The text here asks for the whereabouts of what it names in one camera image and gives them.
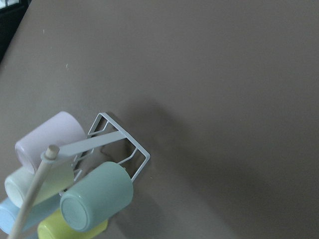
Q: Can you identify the light blue cup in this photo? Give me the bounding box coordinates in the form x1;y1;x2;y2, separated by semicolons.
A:
0;196;62;235

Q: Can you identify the yellow cup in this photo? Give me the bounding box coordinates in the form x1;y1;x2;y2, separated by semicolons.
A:
37;209;108;239

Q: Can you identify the white wire cup rack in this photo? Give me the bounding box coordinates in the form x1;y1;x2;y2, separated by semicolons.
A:
5;113;151;239

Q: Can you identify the cream white cup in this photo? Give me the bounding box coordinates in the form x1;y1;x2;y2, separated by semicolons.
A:
4;159;75;208

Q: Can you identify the green cup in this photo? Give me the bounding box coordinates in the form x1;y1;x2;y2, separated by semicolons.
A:
60;162;134;232

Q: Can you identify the pink cup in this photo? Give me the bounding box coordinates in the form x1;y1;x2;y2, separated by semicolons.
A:
14;112;87;174

